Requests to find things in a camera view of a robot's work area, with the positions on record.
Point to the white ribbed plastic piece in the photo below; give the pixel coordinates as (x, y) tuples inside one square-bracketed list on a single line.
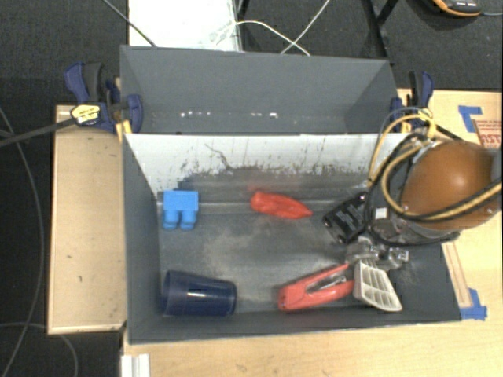
[(375, 289)]

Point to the pale wood board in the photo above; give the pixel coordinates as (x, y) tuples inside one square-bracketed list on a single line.
[(86, 230)]

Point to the grey metal bin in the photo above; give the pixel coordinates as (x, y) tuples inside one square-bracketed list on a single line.
[(251, 249)]

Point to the red stapler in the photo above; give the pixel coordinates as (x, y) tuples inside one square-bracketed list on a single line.
[(310, 293)]

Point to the dark blue plastic cup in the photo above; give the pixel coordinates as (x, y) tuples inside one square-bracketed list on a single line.
[(200, 295)]

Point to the blue toy building block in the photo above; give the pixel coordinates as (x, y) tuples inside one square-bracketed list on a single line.
[(180, 206)]

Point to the red toy pepper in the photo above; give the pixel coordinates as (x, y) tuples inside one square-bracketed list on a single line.
[(277, 206)]

